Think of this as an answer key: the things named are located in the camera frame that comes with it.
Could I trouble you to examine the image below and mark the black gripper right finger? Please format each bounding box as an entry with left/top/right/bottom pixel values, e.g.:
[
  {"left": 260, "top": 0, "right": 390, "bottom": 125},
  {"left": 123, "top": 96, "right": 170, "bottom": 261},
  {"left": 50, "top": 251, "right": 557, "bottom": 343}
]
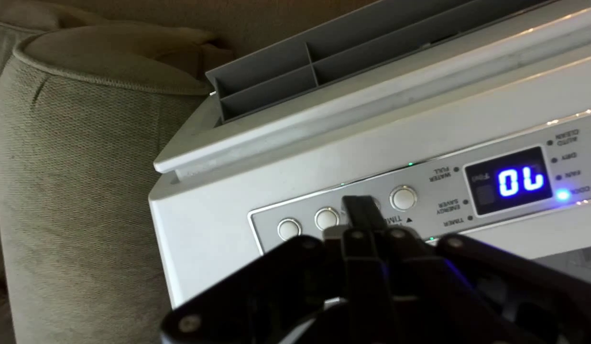
[{"left": 381, "top": 228, "right": 591, "bottom": 344}]

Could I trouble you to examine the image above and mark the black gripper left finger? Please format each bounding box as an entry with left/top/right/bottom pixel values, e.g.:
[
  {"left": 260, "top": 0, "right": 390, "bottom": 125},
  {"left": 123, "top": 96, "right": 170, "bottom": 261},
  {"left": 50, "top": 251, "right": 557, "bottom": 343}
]
[{"left": 161, "top": 198, "right": 388, "bottom": 344}]

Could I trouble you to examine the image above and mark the white portable air conditioner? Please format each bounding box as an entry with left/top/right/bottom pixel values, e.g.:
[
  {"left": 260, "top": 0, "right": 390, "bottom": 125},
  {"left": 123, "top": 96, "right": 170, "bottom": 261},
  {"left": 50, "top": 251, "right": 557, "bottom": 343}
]
[{"left": 149, "top": 0, "right": 591, "bottom": 305}]

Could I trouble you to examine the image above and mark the beige fabric sofa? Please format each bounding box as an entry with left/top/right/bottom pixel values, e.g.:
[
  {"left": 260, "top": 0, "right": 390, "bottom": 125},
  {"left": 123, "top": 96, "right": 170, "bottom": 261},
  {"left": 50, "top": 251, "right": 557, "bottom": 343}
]
[{"left": 0, "top": 22, "right": 228, "bottom": 344}]

